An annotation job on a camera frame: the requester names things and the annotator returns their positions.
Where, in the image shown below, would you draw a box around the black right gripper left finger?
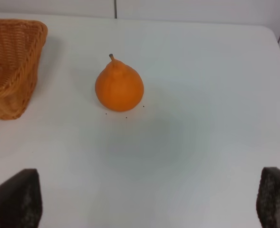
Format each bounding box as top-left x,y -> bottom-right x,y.
0,169 -> 43,228

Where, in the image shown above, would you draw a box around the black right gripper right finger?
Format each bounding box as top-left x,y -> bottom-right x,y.
256,167 -> 280,228

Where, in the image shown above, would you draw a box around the orange with stem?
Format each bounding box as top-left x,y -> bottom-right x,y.
95,54 -> 144,112

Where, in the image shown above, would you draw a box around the orange wicker basket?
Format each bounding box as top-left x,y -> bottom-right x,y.
0,19 -> 48,120

